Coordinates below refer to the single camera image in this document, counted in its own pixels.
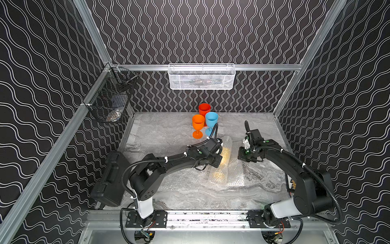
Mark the black plastic case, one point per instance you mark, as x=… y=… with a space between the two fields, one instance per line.
x=109 y=190

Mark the white wire basket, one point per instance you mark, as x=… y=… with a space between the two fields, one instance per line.
x=201 y=76

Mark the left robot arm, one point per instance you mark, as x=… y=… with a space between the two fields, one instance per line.
x=212 y=145

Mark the black wire basket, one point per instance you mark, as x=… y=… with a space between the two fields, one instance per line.
x=110 y=101

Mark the blue glass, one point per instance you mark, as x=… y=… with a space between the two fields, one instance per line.
x=211 y=119

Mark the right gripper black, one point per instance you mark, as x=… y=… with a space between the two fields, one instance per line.
x=241 y=156

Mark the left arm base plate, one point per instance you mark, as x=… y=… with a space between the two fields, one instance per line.
x=158 y=219

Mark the yellow glass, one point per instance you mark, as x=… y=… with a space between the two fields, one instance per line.
x=218 y=176

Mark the black box with orange parts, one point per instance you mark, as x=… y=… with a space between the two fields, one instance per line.
x=290 y=183

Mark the orange glass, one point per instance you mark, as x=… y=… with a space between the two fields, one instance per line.
x=198 y=124

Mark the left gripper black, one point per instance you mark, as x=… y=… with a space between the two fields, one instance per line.
x=214 y=146

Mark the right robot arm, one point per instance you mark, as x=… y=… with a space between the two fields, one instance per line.
x=314 y=194

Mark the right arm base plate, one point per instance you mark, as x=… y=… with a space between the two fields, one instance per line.
x=259 y=219

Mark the red wine glass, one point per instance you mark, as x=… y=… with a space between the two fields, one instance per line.
x=204 y=108

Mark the bubble wrap of orange glass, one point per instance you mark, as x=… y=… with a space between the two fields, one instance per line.
x=174 y=173

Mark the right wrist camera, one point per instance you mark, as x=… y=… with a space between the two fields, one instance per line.
x=246 y=143

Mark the bubble wrap of yellow glass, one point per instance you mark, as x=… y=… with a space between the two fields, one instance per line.
x=236 y=175

